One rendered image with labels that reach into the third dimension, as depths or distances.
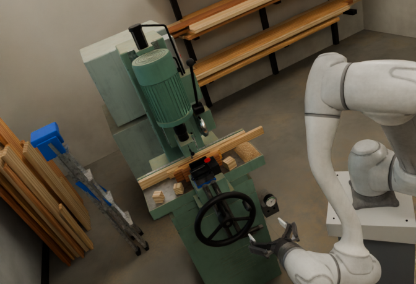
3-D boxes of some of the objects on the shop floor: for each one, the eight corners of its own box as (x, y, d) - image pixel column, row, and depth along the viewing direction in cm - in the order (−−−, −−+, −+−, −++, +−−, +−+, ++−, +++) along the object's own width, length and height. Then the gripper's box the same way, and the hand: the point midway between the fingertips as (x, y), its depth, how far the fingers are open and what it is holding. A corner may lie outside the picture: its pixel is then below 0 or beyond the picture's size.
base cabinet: (217, 311, 198) (176, 232, 162) (189, 243, 247) (153, 171, 212) (282, 274, 205) (257, 191, 169) (242, 215, 254) (216, 141, 219)
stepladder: (133, 260, 251) (28, 146, 189) (126, 239, 272) (29, 130, 210) (151, 247, 254) (54, 131, 192) (143, 228, 275) (53, 117, 213)
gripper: (316, 226, 114) (288, 206, 135) (252, 262, 110) (233, 235, 131) (324, 245, 115) (294, 222, 136) (260, 280, 111) (241, 251, 132)
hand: (265, 229), depth 132 cm, fingers open, 13 cm apart
